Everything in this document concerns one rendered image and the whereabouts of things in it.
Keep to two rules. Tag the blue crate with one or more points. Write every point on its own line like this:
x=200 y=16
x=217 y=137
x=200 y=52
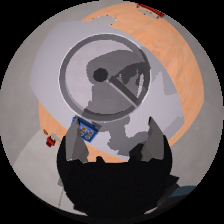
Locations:
x=89 y=126

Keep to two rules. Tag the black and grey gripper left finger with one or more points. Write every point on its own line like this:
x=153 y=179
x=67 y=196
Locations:
x=72 y=153

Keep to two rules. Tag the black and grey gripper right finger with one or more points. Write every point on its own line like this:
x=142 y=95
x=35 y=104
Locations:
x=156 y=150

